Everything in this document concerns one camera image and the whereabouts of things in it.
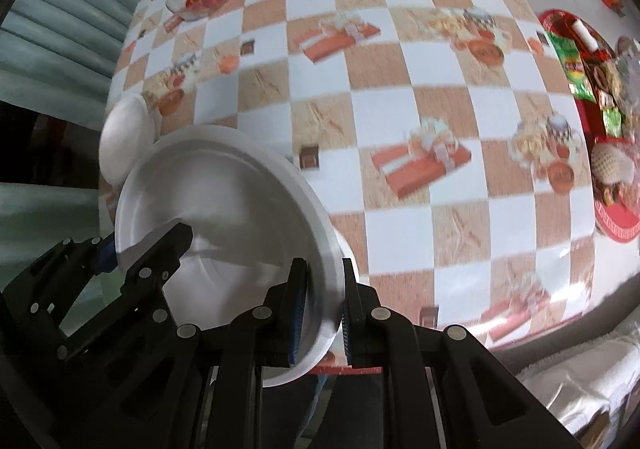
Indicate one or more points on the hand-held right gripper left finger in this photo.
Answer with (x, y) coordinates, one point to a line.
(298, 319)

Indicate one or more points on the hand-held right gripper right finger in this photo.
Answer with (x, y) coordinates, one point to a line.
(348, 324)

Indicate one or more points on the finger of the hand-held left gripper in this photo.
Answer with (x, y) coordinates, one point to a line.
(106, 255)
(160, 259)

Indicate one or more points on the checkered printed tablecloth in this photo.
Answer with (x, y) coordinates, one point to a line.
(400, 254)

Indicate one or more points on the white fluffy blanket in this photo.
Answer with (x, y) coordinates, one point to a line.
(585, 379)

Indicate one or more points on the red round tray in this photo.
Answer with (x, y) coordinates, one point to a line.
(620, 224)

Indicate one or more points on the white foam fruit net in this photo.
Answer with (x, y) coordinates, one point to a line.
(610, 164)

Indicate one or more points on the small green packet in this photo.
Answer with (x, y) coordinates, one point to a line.
(612, 121)

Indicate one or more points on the green snack packet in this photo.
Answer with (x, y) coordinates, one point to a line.
(570, 64)

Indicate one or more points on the white small bottle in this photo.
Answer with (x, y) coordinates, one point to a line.
(584, 35)

